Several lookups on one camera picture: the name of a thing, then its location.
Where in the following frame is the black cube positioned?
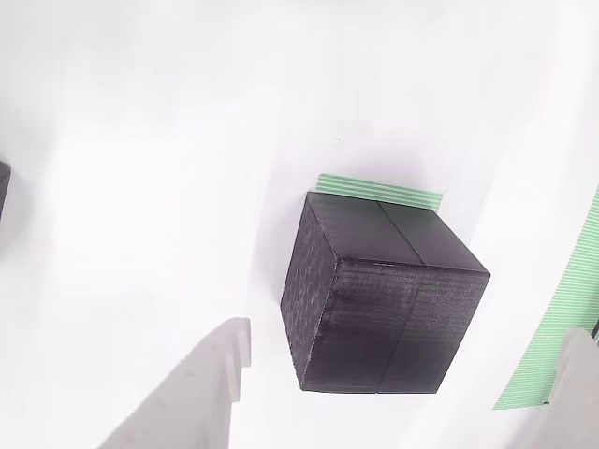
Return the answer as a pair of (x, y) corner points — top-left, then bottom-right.
(279, 190), (491, 394)
(0, 161), (13, 222)

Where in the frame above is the green striped paper strip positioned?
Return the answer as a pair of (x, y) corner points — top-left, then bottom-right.
(490, 184), (599, 412)

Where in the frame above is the green striped square marker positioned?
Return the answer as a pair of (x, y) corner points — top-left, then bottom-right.
(315, 172), (446, 215)

